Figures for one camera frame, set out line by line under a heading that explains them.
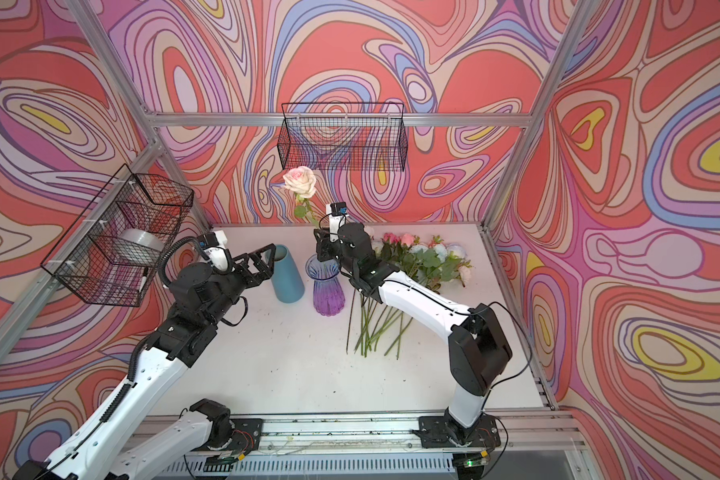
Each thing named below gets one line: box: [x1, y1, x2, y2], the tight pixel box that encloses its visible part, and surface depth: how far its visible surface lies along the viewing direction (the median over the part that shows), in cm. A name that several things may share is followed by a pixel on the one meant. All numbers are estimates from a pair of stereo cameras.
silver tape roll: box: [118, 228, 166, 252], surface depth 75 cm
